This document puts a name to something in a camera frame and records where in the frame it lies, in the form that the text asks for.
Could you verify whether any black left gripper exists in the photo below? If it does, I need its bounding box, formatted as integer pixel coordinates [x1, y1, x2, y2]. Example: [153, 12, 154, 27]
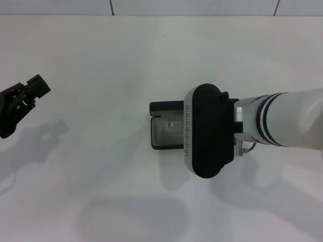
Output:
[0, 74, 51, 140]

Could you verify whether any black glasses case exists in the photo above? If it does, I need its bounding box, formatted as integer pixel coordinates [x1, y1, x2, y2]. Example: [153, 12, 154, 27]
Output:
[148, 100, 188, 151]

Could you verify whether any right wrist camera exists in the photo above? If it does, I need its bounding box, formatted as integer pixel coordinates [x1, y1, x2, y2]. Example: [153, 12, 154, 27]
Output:
[183, 83, 240, 180]

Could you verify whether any grey right wrist cable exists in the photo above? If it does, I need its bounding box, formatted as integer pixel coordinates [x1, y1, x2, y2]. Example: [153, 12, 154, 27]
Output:
[234, 139, 257, 156]

